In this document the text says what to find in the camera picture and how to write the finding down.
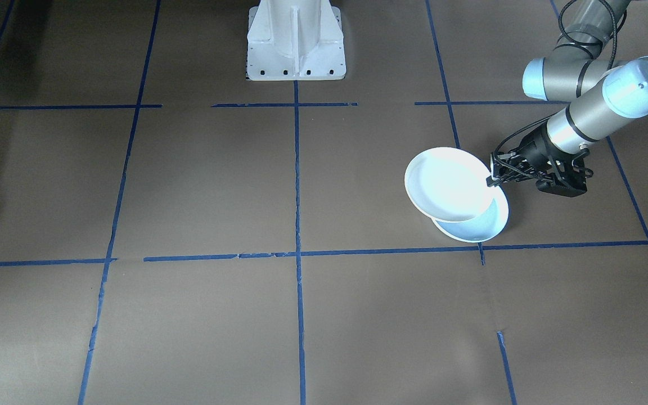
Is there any light blue round plate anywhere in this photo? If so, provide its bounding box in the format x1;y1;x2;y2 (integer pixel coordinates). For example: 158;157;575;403
434;222;508;244
431;186;510;242

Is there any white pedestal column with base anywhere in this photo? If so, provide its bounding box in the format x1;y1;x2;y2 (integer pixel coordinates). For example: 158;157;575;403
245;0;348;82

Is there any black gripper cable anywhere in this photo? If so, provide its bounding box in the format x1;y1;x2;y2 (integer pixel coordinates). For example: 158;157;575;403
557;0;631;62

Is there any white round plate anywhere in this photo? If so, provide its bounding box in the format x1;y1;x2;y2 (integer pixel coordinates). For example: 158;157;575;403
404;147;497;223

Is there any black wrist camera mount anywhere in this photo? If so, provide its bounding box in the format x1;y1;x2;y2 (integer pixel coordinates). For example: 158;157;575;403
535;159;590;199

